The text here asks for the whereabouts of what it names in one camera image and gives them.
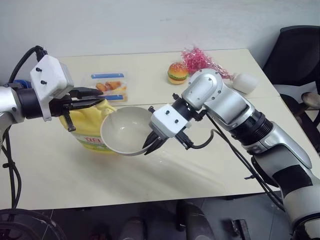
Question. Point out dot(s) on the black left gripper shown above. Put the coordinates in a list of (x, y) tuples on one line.
[(58, 106)]

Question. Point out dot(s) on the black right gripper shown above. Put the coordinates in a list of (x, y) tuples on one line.
[(159, 137)]

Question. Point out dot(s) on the yellow plastic bottle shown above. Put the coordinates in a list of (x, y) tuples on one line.
[(82, 125)]

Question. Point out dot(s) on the beige bowl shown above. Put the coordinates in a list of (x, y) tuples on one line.
[(125, 130)]

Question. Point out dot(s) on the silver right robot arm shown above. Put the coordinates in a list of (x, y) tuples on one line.
[(225, 105)]

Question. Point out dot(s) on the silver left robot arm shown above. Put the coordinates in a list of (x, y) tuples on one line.
[(8, 100)]

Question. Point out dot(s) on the clear snack bag blue strips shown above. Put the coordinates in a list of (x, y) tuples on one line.
[(110, 86)]

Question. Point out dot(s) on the blue object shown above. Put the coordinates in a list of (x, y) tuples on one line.
[(21, 83)]

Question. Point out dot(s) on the toy hamburger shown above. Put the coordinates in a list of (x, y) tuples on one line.
[(177, 73)]

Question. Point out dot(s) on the pink candy bag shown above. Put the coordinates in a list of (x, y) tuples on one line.
[(197, 58)]

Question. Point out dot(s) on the white plastic cup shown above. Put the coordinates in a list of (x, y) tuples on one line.
[(246, 82)]

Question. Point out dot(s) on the dark rectangular block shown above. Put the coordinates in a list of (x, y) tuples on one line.
[(242, 228)]

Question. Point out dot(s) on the dark round fan guard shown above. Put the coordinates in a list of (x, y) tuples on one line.
[(30, 225)]

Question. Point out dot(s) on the brown round stool seat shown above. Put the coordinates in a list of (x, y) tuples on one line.
[(311, 100)]

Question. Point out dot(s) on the black office chair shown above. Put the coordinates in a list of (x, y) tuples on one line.
[(295, 55)]

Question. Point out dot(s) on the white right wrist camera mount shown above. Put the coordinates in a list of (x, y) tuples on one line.
[(167, 120)]

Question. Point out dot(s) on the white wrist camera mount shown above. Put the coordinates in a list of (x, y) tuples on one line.
[(50, 72), (167, 120)]

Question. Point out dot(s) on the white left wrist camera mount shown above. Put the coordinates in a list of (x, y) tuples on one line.
[(50, 72)]

